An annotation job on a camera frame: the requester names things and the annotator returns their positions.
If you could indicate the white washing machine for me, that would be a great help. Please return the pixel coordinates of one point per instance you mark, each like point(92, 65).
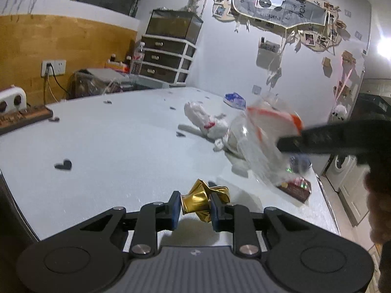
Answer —
point(338, 169)

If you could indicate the water bottle red label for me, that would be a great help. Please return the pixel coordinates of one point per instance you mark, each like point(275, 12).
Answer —
point(139, 53)

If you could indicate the blue white tissue pack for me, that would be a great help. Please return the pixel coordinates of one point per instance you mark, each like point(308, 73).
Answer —
point(234, 100)

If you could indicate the white plush wall toy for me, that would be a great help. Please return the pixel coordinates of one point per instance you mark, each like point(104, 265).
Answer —
point(339, 113)

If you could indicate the gold foil wrapper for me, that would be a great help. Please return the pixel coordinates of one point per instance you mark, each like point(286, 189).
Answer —
point(197, 200)

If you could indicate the glass fish tank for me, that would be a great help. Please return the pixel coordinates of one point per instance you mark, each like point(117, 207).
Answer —
point(184, 25)

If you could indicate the white plastic bag red print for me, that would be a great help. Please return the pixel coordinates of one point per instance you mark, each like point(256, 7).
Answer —
point(214, 128)

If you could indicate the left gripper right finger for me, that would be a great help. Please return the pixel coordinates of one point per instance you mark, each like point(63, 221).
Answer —
point(240, 222)

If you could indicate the red cigarette pack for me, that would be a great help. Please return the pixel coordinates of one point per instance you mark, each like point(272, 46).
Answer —
point(299, 188)

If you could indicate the wooden power strip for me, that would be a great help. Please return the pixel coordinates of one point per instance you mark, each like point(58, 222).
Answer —
point(24, 117)

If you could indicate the wall photo collage board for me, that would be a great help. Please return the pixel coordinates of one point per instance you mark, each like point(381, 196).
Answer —
point(315, 22)

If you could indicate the white wall socket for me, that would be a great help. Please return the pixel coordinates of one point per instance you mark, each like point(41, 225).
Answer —
point(53, 67)

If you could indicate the white drawer cabinet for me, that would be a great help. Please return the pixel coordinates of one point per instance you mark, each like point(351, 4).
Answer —
point(167, 60)

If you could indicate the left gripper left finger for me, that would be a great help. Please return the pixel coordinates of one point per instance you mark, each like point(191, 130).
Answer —
point(149, 221)

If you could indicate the white kitchen cabinets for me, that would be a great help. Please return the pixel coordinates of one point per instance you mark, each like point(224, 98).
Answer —
point(354, 194)

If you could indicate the crushed blue soda can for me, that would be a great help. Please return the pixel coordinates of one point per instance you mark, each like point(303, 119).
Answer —
point(300, 164)

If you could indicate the clear plastic bag orange trim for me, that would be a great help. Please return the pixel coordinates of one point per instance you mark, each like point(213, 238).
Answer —
point(257, 132)

